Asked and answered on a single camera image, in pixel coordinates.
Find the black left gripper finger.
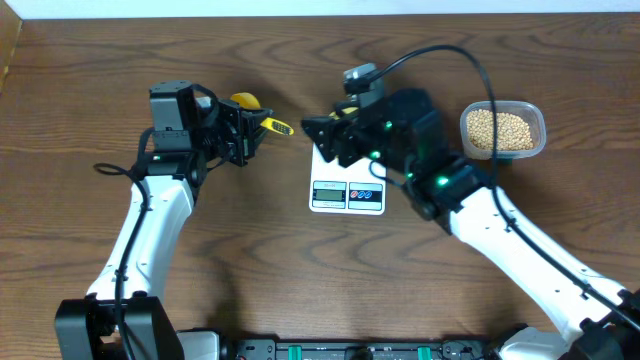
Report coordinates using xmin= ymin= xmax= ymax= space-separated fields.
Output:
xmin=243 ymin=130 xmax=266 ymax=159
xmin=244 ymin=108 xmax=273 ymax=123

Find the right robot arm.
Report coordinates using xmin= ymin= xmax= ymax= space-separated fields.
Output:
xmin=301 ymin=89 xmax=639 ymax=360

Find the yellow plastic scoop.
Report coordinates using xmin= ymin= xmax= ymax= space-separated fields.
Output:
xmin=231 ymin=92 xmax=294 ymax=136

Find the clear plastic container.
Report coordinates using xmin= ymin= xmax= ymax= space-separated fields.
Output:
xmin=460 ymin=100 xmax=547 ymax=160

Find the green tape label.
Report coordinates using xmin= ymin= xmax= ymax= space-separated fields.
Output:
xmin=496 ymin=158 xmax=513 ymax=166

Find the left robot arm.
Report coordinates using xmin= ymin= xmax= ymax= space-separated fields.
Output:
xmin=54 ymin=80 xmax=273 ymax=359

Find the yellow plastic bowl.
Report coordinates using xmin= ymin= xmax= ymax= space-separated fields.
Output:
xmin=329 ymin=107 xmax=358 ymax=120

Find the soybeans pile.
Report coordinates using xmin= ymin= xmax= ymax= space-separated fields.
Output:
xmin=466 ymin=109 xmax=534 ymax=151

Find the white digital kitchen scale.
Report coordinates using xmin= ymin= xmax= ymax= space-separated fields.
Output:
xmin=308 ymin=145 xmax=387 ymax=215

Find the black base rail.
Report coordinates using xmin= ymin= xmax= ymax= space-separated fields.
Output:
xmin=174 ymin=327 xmax=531 ymax=360

